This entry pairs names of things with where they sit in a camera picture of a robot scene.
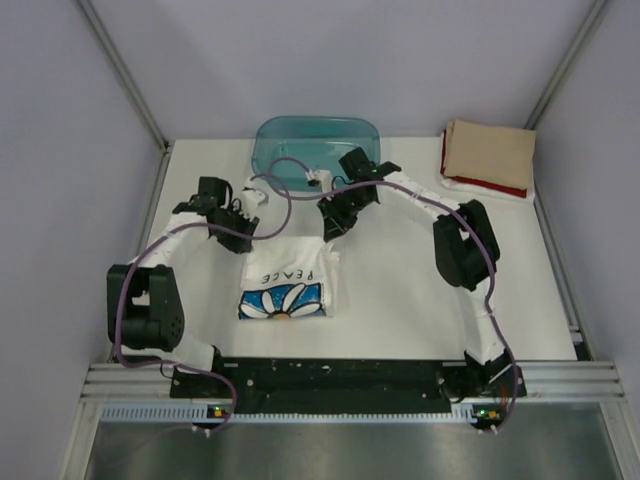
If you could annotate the folded white t shirt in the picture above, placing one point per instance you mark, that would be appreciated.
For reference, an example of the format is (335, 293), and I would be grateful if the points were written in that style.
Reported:
(480, 191)

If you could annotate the left aluminium frame post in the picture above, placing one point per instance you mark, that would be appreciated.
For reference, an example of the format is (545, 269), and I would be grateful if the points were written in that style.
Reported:
(122, 73)

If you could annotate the folded beige t shirt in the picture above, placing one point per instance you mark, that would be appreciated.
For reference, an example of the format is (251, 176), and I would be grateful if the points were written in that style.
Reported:
(497, 154)

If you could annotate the grey slotted cable duct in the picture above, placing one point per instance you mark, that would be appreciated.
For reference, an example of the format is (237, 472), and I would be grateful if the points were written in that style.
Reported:
(209, 412)

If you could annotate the right aluminium frame post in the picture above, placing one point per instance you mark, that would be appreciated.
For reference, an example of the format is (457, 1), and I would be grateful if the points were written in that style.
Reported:
(586, 31)

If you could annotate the aluminium frame post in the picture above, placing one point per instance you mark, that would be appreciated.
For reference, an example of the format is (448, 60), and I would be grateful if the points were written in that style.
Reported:
(122, 73)
(586, 31)

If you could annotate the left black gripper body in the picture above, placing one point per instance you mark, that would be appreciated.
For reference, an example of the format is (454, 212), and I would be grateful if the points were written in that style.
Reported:
(234, 217)

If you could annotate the white t shirt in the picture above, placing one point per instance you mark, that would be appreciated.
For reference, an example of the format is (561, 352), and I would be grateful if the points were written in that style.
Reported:
(480, 191)
(289, 278)

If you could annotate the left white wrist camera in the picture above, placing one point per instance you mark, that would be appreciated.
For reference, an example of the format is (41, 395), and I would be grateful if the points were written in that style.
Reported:
(252, 199)

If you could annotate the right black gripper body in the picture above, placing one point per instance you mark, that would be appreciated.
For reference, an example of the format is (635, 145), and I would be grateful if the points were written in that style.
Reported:
(344, 209)

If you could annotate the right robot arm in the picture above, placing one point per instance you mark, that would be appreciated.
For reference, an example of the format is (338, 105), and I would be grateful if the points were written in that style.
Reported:
(466, 254)

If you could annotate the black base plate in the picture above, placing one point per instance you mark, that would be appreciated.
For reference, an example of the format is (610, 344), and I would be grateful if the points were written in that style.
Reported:
(262, 385)

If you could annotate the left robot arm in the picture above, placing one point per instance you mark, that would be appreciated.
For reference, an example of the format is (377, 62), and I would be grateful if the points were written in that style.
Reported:
(146, 318)

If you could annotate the teal plastic basin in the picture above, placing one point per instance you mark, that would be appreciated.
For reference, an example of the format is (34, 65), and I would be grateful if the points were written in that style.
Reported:
(285, 145)

